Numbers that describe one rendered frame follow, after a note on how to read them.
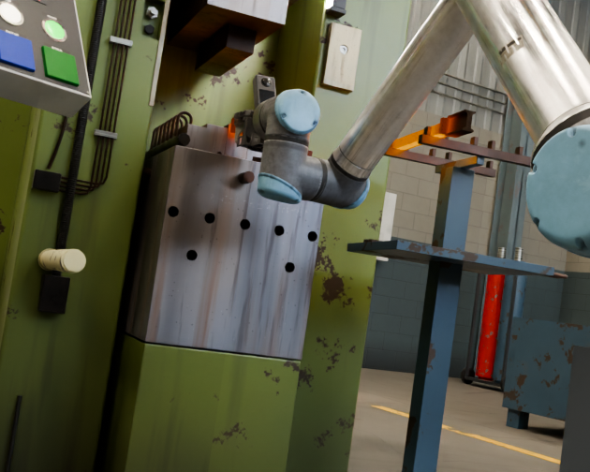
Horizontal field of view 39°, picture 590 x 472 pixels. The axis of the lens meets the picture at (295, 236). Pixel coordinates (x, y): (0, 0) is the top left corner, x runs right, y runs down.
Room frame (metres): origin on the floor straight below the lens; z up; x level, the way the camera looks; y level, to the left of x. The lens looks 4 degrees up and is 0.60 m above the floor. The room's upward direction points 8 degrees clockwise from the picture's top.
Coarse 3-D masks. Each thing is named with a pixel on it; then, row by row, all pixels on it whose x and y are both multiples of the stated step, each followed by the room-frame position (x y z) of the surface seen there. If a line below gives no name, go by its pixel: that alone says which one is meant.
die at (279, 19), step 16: (192, 0) 2.10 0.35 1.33; (208, 0) 1.95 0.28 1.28; (224, 0) 1.96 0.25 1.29; (240, 0) 1.98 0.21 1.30; (256, 0) 1.99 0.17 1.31; (272, 0) 2.01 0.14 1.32; (176, 16) 2.26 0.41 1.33; (192, 16) 2.08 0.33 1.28; (208, 16) 2.04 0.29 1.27; (224, 16) 2.02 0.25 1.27; (240, 16) 2.00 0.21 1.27; (256, 16) 1.99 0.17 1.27; (272, 16) 2.01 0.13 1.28; (176, 32) 2.23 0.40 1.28; (192, 32) 2.19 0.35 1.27; (208, 32) 2.17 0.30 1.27; (272, 32) 2.09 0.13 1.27; (192, 48) 2.34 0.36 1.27
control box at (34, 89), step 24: (0, 0) 1.64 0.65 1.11; (24, 0) 1.69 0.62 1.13; (48, 0) 1.75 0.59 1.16; (72, 0) 1.80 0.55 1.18; (0, 24) 1.62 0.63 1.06; (24, 24) 1.67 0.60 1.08; (72, 24) 1.77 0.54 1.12; (72, 48) 1.74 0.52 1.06; (0, 72) 1.58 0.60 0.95; (24, 72) 1.61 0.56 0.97; (0, 96) 1.65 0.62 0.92; (24, 96) 1.66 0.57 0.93; (48, 96) 1.68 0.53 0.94; (72, 96) 1.70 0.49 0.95
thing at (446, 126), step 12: (444, 120) 1.81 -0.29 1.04; (456, 120) 1.78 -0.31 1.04; (468, 120) 1.74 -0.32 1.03; (420, 132) 1.94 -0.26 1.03; (432, 132) 1.87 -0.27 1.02; (444, 132) 1.81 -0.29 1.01; (456, 132) 1.77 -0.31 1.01; (468, 132) 1.75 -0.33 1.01; (396, 144) 2.07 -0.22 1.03; (408, 144) 2.01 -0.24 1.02; (420, 144) 1.99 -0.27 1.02
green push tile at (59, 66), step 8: (48, 48) 1.68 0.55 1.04; (48, 56) 1.67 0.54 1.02; (56, 56) 1.68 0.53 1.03; (64, 56) 1.70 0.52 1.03; (72, 56) 1.72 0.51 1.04; (48, 64) 1.66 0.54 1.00; (56, 64) 1.67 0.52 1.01; (64, 64) 1.69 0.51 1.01; (72, 64) 1.71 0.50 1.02; (48, 72) 1.65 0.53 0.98; (56, 72) 1.66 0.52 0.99; (64, 72) 1.68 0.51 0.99; (72, 72) 1.70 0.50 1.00; (56, 80) 1.67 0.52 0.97; (64, 80) 1.67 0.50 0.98; (72, 80) 1.69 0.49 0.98
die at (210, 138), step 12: (180, 132) 2.01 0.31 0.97; (192, 132) 1.95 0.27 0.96; (204, 132) 1.96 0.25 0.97; (216, 132) 1.97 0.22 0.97; (228, 132) 1.98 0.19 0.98; (192, 144) 1.96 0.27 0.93; (204, 144) 1.97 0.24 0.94; (216, 144) 1.98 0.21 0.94; (228, 144) 1.99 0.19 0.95; (240, 156) 2.00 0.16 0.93; (252, 156) 2.01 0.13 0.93
